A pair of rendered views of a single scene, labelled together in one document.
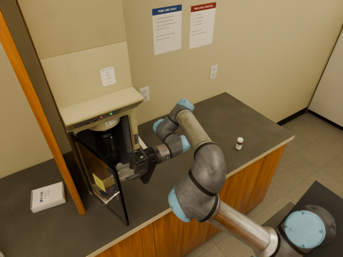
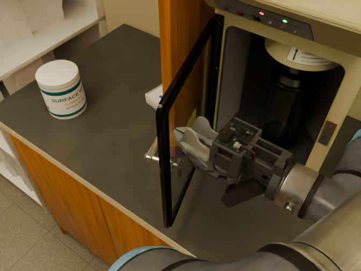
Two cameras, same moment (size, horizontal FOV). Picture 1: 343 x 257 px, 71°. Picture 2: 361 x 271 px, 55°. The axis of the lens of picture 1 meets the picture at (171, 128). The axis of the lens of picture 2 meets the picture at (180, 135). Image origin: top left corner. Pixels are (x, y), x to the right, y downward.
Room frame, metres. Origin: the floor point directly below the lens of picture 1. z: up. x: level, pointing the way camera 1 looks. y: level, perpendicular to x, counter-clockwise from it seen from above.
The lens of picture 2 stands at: (0.45, -0.17, 1.76)
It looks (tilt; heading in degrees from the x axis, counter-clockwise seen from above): 48 degrees down; 69
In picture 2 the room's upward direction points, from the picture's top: straight up
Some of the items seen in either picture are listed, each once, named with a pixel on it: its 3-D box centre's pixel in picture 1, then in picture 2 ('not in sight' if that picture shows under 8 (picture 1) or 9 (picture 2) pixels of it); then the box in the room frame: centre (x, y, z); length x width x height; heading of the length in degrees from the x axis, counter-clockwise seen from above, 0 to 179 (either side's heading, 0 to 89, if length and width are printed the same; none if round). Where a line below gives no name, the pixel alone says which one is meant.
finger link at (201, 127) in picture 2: (119, 169); (200, 129); (0.64, 0.21, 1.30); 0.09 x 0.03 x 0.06; 123
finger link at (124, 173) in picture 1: (122, 174); (190, 139); (0.61, 0.19, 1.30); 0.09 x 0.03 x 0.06; 123
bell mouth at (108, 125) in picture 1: (101, 115); (308, 36); (0.95, 0.35, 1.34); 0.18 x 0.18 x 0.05
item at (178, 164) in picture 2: not in sight; (177, 170); (0.60, 0.22, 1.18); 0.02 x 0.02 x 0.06; 48
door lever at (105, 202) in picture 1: (104, 195); (163, 147); (0.59, 0.28, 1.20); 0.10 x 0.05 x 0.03; 48
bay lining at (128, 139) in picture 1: (101, 136); (287, 81); (0.96, 0.37, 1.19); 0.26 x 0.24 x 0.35; 123
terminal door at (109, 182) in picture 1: (100, 182); (188, 130); (0.66, 0.31, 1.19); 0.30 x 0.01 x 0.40; 48
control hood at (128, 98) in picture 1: (104, 112); (279, 13); (0.81, 0.28, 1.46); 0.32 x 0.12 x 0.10; 123
